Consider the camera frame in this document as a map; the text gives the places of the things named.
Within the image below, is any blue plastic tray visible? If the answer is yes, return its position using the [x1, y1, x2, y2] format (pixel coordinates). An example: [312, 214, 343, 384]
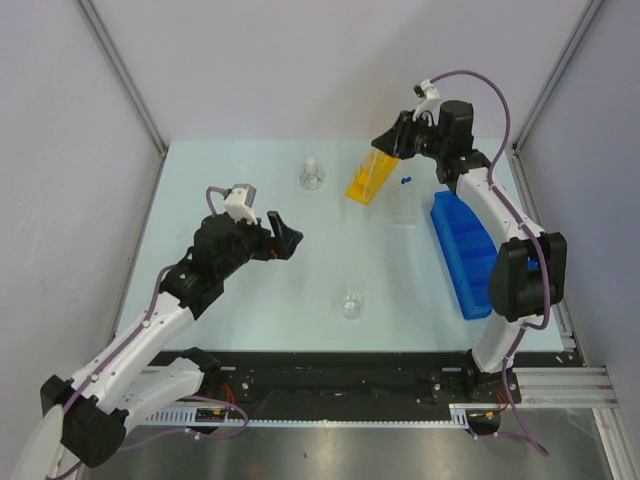
[430, 191, 497, 320]

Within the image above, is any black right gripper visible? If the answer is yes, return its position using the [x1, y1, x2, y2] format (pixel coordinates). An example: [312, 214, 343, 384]
[371, 110, 447, 161]

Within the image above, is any small clear glass beaker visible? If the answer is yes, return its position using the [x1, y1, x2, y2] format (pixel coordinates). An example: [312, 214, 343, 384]
[341, 287, 365, 320]

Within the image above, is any clear plastic well plate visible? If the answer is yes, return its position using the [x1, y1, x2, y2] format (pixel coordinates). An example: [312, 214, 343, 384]
[389, 183, 418, 227]

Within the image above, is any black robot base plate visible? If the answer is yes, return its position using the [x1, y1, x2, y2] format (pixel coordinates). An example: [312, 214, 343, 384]
[197, 351, 521, 422]

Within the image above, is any white slotted cable duct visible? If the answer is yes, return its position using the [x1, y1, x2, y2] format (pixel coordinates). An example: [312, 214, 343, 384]
[141, 402, 503, 429]

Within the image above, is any glass flask with stopper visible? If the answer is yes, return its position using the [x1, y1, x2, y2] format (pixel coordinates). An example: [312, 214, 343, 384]
[298, 157, 325, 191]

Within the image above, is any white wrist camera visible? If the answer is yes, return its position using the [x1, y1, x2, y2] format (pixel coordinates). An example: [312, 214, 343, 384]
[223, 184, 258, 225]
[413, 79, 441, 122]

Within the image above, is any yellow test tube rack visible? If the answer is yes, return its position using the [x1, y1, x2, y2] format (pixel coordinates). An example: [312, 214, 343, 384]
[345, 148, 399, 205]

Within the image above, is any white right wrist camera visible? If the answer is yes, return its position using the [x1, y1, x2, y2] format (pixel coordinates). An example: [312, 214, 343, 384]
[413, 79, 441, 122]

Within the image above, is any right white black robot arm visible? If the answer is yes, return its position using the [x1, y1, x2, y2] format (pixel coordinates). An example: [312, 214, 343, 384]
[371, 100, 568, 401]

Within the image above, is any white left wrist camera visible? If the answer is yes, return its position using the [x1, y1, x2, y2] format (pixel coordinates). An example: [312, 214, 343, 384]
[223, 184, 258, 225]

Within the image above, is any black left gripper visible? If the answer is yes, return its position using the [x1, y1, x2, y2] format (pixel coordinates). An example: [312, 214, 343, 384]
[217, 210, 301, 278]

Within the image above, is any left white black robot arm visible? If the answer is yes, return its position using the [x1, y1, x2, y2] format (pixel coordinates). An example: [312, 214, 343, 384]
[40, 211, 304, 468]

